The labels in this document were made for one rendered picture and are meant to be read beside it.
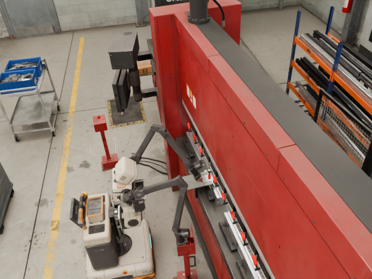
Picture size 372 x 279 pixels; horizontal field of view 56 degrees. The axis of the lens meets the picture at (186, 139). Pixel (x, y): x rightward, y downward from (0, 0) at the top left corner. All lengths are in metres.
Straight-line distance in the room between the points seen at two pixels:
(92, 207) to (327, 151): 2.32
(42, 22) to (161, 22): 6.94
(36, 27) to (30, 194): 5.85
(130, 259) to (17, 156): 2.85
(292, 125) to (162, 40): 1.91
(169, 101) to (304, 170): 2.38
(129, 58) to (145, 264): 2.05
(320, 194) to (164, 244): 2.84
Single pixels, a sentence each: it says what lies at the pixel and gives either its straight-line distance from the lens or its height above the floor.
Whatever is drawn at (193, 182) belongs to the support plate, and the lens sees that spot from 3.36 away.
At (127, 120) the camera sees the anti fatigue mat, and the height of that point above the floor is 0.02.
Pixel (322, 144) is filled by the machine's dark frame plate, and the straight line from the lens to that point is 1.81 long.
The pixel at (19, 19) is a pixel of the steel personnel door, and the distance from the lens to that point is 10.20.
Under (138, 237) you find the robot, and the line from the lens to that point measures 3.92.
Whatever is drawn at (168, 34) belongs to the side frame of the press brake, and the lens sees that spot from 3.47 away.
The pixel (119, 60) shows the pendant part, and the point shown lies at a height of 1.86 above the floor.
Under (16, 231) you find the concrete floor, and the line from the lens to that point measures 4.83.
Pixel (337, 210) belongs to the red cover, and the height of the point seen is 2.30.
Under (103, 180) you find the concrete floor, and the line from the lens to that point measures 5.00.
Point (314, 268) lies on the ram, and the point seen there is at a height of 1.91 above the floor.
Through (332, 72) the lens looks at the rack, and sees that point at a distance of 4.45.
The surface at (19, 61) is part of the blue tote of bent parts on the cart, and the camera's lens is 6.41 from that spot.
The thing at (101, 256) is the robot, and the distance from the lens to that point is 3.59.
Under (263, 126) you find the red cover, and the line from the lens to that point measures 1.86.
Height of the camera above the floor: 3.40
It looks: 39 degrees down
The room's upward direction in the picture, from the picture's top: 4 degrees counter-clockwise
